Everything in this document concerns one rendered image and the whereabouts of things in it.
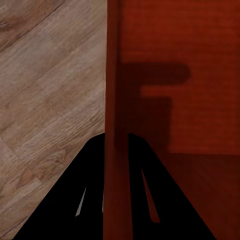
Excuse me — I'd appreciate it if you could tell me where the storage box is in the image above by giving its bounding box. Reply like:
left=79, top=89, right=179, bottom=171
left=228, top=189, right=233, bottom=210
left=103, top=0, right=240, bottom=240

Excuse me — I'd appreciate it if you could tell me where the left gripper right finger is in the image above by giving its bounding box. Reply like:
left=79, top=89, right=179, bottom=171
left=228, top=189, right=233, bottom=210
left=128, top=133, right=217, bottom=240

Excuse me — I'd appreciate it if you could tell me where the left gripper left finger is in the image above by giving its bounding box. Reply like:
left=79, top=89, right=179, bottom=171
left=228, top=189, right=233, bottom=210
left=12, top=133, right=105, bottom=240

